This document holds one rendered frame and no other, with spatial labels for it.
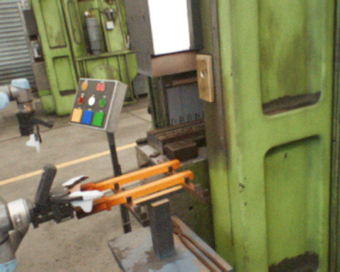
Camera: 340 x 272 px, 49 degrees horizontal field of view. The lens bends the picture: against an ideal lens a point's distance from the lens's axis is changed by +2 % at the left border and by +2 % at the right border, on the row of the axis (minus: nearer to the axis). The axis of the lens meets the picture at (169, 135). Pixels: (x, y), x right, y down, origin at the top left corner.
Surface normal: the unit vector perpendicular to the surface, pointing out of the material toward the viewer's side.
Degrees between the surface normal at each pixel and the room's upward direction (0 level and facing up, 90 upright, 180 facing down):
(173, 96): 90
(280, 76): 89
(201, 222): 90
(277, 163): 90
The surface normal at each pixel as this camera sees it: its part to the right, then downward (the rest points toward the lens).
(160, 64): 0.40, 0.25
